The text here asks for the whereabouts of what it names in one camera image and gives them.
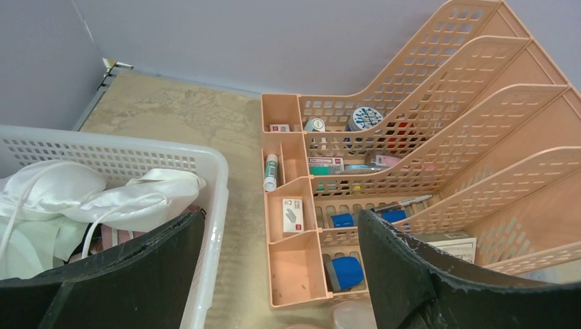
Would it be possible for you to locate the round blue white tin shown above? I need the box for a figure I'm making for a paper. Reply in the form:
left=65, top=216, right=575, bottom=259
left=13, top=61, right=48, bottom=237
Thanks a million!
left=346, top=107, right=384, bottom=132

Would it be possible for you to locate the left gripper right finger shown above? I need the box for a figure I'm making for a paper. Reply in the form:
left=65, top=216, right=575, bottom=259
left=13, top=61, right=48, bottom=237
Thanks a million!
left=358, top=210, right=580, bottom=328

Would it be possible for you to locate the silver marker pen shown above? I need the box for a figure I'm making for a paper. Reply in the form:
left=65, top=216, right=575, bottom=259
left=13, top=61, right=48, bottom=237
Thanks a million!
left=371, top=195, right=433, bottom=214

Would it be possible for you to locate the small white capped bottle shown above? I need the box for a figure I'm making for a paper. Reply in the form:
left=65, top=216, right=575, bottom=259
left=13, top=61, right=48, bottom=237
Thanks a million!
left=304, top=118, right=325, bottom=132

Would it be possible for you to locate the white staples box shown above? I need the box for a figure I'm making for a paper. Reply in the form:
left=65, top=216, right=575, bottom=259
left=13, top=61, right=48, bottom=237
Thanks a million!
left=282, top=198, right=304, bottom=236

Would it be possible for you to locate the orange file organizer rack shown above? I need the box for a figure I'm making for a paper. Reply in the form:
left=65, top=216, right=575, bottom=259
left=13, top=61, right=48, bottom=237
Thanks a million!
left=261, top=1, right=580, bottom=309

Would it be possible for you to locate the white paper box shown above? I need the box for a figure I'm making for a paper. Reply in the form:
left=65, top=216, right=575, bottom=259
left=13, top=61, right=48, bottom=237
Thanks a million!
left=415, top=232, right=477, bottom=263

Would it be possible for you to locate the white plastic basket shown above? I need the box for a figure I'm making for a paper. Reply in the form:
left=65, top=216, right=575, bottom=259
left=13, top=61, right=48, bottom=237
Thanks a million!
left=1, top=125, right=229, bottom=328

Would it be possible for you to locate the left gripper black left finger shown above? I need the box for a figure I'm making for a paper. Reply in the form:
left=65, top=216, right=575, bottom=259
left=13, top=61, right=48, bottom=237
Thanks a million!
left=1, top=211, right=205, bottom=328

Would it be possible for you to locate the green white glue stick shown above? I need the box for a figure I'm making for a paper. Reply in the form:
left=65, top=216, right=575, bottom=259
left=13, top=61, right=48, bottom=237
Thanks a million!
left=263, top=154, right=278, bottom=192

